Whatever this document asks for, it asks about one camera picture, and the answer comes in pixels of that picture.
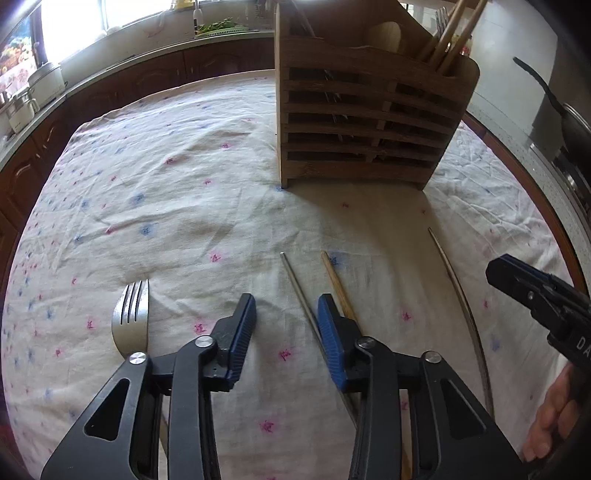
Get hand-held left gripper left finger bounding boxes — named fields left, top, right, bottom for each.
left=41, top=293, right=257, bottom=480

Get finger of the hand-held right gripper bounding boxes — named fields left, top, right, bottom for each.
left=502, top=254, right=591, bottom=325
left=486, top=257, right=591, bottom=371

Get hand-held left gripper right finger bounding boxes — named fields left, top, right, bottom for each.
left=317, top=293, right=527, bottom=480

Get brown wooden chopstick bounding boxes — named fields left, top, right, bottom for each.
left=436, top=0, right=489, bottom=75
left=321, top=250, right=413, bottom=480

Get wooden utensil holder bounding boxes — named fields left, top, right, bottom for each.
left=274, top=0, right=481, bottom=191

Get person's right hand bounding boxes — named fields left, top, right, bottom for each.
left=522, top=367, right=580, bottom=462

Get large silver fork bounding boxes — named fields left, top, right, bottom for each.
left=111, top=279, right=151, bottom=360

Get floral white tablecloth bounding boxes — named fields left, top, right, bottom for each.
left=0, top=69, right=575, bottom=480

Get thin wooden chopstick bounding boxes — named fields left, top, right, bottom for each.
left=436, top=9, right=476, bottom=75

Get wooden spoon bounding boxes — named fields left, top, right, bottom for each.
left=367, top=21, right=402, bottom=52

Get green vegetables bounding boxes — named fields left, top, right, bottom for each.
left=196, top=17, right=252, bottom=35

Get white cooking pot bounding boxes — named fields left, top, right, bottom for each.
left=28, top=62, right=68, bottom=100

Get colourful printed panel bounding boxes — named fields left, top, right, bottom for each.
left=0, top=9, right=42, bottom=88

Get black handled wok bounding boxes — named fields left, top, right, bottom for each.
left=512, top=56, right=591, bottom=160

